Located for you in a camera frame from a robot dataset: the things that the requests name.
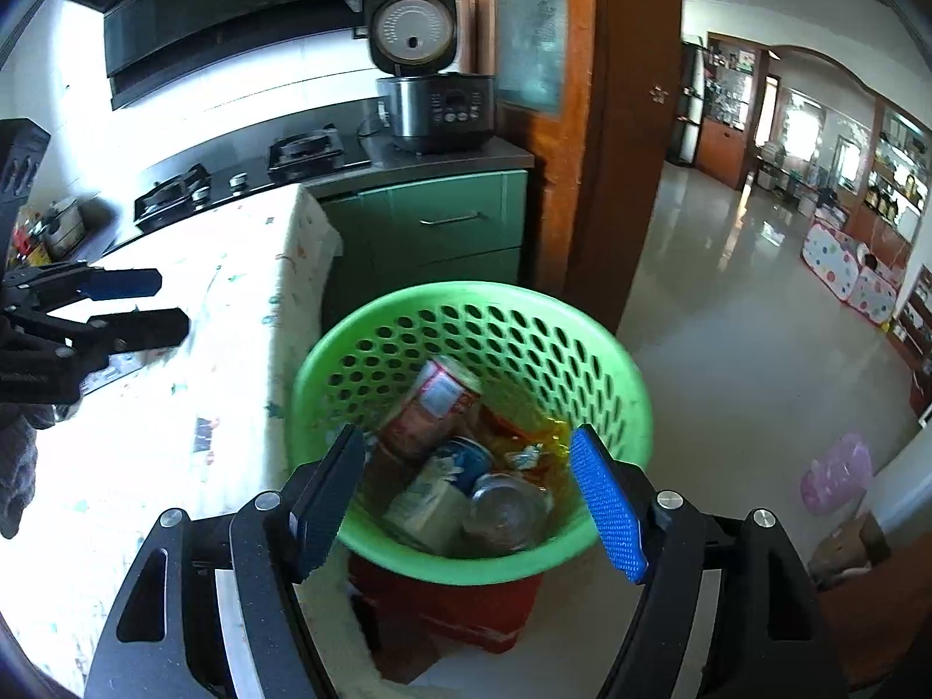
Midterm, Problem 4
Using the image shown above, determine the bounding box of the yellow cup with barcode label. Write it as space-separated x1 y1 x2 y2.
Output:
481 408 584 497

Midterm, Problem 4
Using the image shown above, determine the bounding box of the black range hood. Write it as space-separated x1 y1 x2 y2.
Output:
65 0 365 112

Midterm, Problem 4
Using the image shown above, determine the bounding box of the silver aluminium can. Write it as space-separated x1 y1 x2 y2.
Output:
462 472 552 553

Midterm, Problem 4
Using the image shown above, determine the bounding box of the pink plastic bag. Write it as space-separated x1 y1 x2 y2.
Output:
801 431 873 516

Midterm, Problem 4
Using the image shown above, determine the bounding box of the wooden display cabinet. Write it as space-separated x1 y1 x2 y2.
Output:
680 33 767 190

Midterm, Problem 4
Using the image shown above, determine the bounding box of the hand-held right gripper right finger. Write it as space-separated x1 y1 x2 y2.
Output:
568 423 852 699

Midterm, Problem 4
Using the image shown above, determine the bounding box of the polka dot playpen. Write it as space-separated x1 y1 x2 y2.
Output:
801 222 902 326

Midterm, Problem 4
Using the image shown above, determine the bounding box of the wooden glass door cabinet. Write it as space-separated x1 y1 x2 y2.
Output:
460 0 686 336

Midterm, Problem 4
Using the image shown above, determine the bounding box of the green kitchen cabinet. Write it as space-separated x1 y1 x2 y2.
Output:
306 169 530 322

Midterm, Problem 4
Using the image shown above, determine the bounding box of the wooden display shelf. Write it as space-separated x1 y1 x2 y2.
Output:
845 105 932 249

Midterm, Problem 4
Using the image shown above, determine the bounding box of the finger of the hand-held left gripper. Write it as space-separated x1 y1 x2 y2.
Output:
15 307 192 361
3 267 163 304

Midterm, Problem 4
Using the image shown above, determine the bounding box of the printed white tablecloth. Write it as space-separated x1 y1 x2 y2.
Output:
0 185 343 693

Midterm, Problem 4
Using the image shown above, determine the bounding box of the black rice cooker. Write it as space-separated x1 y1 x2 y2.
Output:
364 0 497 156

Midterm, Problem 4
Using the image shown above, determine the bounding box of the green plastic basket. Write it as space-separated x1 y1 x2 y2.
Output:
291 283 655 585

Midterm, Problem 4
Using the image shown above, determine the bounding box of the group of condiment bottles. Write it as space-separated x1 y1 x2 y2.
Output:
10 207 48 267

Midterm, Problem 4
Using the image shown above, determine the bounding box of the blue and white milk carton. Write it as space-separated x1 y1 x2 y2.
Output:
382 437 496 556

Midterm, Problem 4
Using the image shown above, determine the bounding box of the brown cardboard box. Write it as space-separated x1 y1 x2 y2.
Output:
808 513 893 591

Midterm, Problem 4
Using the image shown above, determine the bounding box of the red cola can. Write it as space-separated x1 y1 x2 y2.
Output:
375 355 482 461

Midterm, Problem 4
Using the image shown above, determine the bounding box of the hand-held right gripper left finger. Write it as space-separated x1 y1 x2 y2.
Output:
83 423 366 699

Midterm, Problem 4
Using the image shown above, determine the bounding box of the black gas stove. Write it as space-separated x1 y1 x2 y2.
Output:
133 127 372 230

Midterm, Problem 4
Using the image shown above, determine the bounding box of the red plastic stool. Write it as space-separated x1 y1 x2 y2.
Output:
348 553 546 655

